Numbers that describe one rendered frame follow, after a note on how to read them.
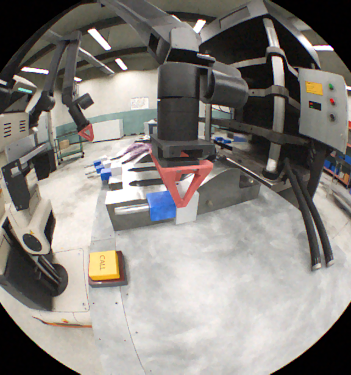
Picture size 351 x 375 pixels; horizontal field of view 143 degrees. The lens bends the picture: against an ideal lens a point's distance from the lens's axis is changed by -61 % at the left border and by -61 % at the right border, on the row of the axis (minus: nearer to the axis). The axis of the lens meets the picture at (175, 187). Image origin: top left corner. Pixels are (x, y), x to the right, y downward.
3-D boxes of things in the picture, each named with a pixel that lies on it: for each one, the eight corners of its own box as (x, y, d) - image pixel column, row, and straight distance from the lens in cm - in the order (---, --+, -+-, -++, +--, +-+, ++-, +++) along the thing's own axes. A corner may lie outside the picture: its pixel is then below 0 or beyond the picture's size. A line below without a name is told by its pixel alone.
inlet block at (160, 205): (119, 234, 24) (111, 206, 21) (118, 215, 28) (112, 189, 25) (195, 220, 26) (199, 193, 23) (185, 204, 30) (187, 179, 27)
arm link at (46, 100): (62, 40, 101) (58, 33, 93) (83, 36, 97) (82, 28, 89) (42, 112, 88) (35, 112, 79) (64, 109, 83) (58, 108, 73)
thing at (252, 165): (269, 195, 82) (272, 182, 79) (181, 141, 183) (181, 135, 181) (314, 177, 157) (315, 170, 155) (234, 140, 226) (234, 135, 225)
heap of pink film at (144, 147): (128, 164, 69) (126, 147, 67) (117, 155, 86) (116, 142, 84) (174, 153, 80) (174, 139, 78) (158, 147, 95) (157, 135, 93)
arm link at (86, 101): (66, 100, 83) (61, 98, 74) (85, 86, 82) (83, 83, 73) (76, 117, 80) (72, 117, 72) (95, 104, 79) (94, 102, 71)
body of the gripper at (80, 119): (91, 122, 80) (84, 111, 80) (88, 123, 69) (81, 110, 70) (80, 129, 80) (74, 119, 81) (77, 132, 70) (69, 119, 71)
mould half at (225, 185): (114, 231, 41) (100, 187, 34) (115, 187, 63) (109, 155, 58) (257, 198, 59) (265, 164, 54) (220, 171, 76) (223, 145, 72)
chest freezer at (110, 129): (124, 136, 773) (122, 119, 766) (120, 139, 699) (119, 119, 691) (97, 140, 820) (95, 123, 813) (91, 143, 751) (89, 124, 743)
